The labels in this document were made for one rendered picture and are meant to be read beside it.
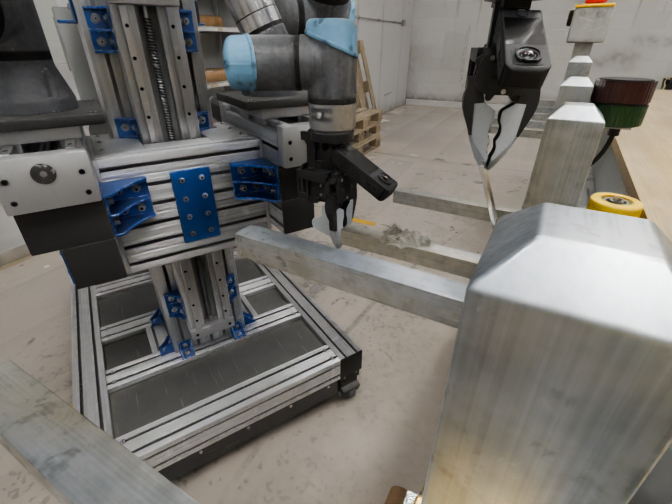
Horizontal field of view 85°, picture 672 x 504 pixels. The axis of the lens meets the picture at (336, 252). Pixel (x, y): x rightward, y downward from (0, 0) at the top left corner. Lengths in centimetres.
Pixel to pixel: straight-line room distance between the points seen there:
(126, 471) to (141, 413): 107
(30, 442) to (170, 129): 84
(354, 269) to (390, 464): 104
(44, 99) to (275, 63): 46
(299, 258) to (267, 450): 105
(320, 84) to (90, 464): 50
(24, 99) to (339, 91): 56
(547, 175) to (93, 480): 34
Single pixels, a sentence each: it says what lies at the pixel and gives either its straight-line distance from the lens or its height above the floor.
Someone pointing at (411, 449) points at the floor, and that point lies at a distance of 138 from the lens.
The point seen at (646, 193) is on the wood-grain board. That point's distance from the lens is 93.
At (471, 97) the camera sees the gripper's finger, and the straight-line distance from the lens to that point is 54.
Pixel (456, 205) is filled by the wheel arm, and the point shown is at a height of 85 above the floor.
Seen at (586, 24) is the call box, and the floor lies 118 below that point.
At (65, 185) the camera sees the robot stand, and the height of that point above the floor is 94.
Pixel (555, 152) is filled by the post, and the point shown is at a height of 108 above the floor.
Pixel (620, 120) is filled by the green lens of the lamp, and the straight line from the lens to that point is 55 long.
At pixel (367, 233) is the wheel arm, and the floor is 86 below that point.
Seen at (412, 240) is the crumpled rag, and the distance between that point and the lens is 61.
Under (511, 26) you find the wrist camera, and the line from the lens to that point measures 51.
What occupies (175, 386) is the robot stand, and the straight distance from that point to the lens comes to 134.
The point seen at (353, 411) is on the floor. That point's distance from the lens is 145.
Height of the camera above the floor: 115
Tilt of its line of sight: 29 degrees down
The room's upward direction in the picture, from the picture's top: straight up
